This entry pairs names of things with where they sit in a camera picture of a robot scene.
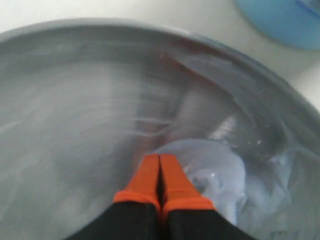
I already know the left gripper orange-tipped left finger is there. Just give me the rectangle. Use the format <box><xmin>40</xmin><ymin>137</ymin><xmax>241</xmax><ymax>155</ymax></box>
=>
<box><xmin>67</xmin><ymin>154</ymin><xmax>161</xmax><ymax>240</ymax></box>

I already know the blue pump soap bottle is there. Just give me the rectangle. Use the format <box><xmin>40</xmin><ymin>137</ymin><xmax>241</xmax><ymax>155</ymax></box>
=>
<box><xmin>235</xmin><ymin>0</ymin><xmax>320</xmax><ymax>50</ymax></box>

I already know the round steel plate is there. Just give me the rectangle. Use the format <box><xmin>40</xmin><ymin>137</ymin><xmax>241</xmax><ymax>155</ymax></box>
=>
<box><xmin>0</xmin><ymin>19</ymin><xmax>320</xmax><ymax>240</ymax></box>

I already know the blue soap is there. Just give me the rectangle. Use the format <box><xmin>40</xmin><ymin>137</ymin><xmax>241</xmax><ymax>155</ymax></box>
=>
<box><xmin>155</xmin><ymin>138</ymin><xmax>292</xmax><ymax>226</ymax></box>

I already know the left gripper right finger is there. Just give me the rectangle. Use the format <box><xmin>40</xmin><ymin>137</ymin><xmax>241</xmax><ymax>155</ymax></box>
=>
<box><xmin>159</xmin><ymin>154</ymin><xmax>253</xmax><ymax>240</ymax></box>

